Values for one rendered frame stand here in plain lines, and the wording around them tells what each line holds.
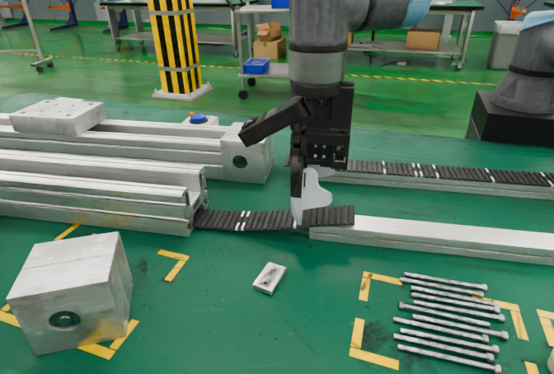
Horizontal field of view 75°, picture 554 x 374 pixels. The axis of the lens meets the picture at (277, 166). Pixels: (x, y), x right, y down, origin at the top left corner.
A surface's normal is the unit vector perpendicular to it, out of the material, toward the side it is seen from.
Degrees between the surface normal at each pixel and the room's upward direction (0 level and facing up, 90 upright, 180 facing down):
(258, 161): 90
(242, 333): 0
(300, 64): 90
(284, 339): 0
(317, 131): 0
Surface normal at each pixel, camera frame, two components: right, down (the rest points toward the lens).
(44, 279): -0.02, -0.88
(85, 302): 0.24, 0.46
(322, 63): 0.00, 0.47
